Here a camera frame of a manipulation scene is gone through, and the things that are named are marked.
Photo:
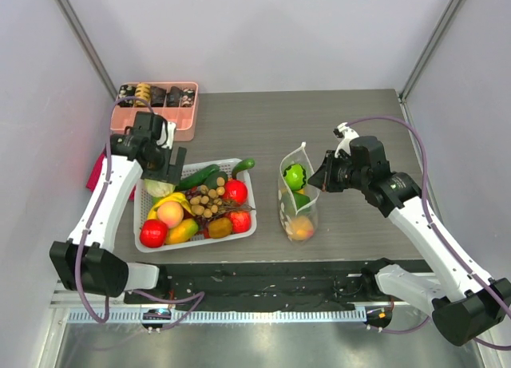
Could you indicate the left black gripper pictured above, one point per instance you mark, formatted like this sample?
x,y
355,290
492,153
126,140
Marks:
x,y
172,172

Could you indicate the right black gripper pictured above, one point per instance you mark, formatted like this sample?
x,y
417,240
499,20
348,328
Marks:
x,y
330,173

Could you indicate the green watermelon ball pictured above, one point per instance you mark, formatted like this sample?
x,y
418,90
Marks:
x,y
295,176

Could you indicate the pale green cabbage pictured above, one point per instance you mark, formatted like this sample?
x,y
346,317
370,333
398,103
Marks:
x,y
158,189

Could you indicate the green bell pepper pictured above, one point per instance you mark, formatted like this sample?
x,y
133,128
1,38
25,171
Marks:
x,y
302,204

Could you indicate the clear dotted zip bag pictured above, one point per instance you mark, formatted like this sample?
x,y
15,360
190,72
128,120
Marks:
x,y
286,203

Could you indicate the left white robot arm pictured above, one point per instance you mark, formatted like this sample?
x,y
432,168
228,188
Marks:
x,y
85,262

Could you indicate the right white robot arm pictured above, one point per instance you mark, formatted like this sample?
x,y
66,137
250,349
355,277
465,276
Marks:
x,y
465,301

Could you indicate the dark green small cucumber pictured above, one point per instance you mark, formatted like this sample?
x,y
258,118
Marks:
x,y
197,178

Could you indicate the yellow banana bunch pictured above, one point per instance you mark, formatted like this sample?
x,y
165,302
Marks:
x,y
177,197

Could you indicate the dark green avocado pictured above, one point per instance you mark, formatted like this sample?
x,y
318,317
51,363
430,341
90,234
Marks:
x,y
217,179

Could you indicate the white plastic basket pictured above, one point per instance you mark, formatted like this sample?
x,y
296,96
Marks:
x,y
143,202

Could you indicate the brown longan bunch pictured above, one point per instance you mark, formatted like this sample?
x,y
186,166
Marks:
x,y
208,203

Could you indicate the orange yellow mango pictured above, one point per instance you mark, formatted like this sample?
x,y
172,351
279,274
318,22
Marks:
x,y
182,233

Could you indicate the shiny red apple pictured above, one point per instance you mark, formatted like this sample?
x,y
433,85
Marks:
x,y
235,191

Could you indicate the red tomato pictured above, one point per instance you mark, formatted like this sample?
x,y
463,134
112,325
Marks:
x,y
153,233

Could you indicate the brown kiwi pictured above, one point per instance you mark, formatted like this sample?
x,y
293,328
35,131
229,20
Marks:
x,y
220,228

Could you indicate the black blue sock roll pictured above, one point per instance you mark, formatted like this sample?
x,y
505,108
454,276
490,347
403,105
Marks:
x,y
173,97

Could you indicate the pink divided tray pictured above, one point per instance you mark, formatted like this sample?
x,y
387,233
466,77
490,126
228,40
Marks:
x,y
184,118

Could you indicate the black pink floral sock roll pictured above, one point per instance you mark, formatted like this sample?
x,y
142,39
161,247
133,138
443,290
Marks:
x,y
187,99

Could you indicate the dark brown sock roll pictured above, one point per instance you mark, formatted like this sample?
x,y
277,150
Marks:
x,y
157,96

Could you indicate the magenta folded shirt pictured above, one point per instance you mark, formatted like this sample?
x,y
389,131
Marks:
x,y
96,172

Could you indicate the wrinkled red pomegranate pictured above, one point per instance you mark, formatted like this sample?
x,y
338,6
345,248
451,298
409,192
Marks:
x,y
241,221

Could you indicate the yellow striped sock roll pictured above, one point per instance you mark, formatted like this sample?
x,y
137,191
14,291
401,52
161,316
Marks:
x,y
142,95

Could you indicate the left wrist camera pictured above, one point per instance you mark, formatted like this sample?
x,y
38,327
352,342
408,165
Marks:
x,y
167,135

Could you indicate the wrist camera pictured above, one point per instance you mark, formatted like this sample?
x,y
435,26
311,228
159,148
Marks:
x,y
345,135
167,135

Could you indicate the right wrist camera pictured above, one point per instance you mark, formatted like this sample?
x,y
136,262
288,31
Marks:
x,y
345,135

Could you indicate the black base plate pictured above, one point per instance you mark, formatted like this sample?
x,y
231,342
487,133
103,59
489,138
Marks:
x,y
271,286

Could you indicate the white slotted cable duct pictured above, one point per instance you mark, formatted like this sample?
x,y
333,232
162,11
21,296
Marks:
x,y
149,315

